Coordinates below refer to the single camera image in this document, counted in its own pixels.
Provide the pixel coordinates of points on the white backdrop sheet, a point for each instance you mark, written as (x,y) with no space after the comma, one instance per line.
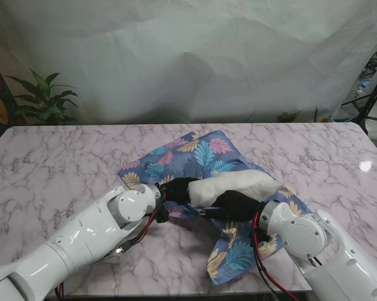
(188,62)

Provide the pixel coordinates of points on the small green plant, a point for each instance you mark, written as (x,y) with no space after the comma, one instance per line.
(287,117)

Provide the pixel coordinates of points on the white pillow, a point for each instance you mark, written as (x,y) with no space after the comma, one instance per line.
(232,186)

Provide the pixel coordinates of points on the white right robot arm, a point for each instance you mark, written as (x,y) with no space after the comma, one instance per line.
(326,244)

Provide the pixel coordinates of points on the purple floral pillowcase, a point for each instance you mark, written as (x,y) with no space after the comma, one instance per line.
(191,156)

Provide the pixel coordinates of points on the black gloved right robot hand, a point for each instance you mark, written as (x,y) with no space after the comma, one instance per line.
(235,207)

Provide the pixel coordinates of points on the large green leafy plant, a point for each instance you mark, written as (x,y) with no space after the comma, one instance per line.
(47,100)

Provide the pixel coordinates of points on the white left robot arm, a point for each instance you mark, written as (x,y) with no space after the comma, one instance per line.
(75,241)

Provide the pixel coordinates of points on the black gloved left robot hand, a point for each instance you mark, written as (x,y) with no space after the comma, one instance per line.
(177,189)

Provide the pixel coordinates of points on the small orange pot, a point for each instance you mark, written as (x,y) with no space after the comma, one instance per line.
(323,118)

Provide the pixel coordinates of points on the black tripod stand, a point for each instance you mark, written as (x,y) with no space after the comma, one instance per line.
(371,103)

